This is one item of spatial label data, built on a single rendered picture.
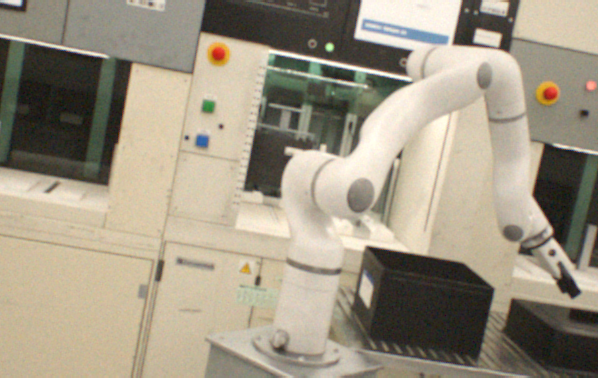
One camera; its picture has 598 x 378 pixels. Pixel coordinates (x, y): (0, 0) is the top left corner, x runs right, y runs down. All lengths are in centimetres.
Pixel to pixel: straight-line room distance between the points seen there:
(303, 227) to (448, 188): 82
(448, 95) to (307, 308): 54
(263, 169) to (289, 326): 127
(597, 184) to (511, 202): 117
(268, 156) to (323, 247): 126
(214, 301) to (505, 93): 105
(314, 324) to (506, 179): 61
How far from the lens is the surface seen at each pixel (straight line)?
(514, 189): 208
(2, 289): 259
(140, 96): 245
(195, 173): 247
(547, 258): 222
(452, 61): 188
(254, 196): 300
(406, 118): 182
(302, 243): 176
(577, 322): 232
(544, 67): 262
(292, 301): 178
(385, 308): 204
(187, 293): 253
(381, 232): 275
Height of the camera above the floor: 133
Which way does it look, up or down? 7 degrees down
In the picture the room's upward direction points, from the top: 11 degrees clockwise
